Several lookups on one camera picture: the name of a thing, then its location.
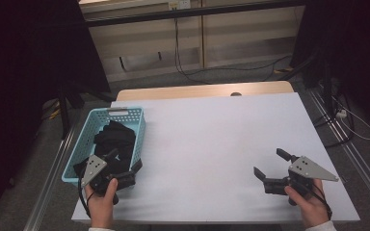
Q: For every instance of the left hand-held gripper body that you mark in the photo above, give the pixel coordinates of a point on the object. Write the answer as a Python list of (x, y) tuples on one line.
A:
[(93, 168)]

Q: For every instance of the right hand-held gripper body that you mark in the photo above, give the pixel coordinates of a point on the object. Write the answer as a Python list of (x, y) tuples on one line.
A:
[(305, 168)]

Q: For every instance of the black pants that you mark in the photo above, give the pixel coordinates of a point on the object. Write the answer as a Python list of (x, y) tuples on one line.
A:
[(115, 138)]

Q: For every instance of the light blue plastic basket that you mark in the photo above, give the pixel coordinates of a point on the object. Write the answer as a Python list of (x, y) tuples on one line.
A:
[(86, 141)]

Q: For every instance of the person's right hand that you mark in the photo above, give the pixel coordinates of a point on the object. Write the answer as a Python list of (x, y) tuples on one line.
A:
[(313, 208)]

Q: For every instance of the person's left hand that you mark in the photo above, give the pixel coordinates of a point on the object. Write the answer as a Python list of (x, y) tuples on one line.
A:
[(101, 208)]

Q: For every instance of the white table cover sheet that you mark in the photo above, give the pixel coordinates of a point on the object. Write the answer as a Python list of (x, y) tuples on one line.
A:
[(205, 144)]

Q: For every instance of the black stand legs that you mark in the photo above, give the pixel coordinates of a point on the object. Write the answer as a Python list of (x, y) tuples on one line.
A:
[(65, 109)]

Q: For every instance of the white plug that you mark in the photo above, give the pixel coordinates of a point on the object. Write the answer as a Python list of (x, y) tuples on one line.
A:
[(341, 113)]

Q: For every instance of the grey table grommet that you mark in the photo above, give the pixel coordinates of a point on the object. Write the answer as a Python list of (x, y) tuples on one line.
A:
[(236, 94)]

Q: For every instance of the black tripod stand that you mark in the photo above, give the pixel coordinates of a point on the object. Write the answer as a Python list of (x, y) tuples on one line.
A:
[(327, 83)]

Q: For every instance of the light wooden table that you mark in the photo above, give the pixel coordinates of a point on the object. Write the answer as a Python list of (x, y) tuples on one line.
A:
[(205, 89)]

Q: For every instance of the large black curtain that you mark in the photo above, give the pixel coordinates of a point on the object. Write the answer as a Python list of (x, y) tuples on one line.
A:
[(19, 64)]

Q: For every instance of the black horizontal bar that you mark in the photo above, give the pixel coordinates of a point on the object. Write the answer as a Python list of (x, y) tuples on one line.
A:
[(189, 12)]

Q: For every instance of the metal floor rail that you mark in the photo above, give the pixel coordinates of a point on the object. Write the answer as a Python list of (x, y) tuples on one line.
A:
[(347, 141), (49, 179)]

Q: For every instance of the white wall socket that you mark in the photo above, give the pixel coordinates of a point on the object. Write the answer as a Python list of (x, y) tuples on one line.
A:
[(178, 4)]

